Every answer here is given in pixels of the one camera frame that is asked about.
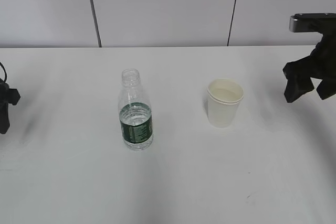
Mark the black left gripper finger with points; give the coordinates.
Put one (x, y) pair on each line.
(8, 96)

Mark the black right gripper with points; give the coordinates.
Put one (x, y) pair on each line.
(320, 64)

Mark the white paper cup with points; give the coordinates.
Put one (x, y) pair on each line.
(223, 99)

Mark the clear green-label water bottle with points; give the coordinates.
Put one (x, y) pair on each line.
(135, 113)

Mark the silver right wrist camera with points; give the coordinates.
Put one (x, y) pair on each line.
(323, 23)

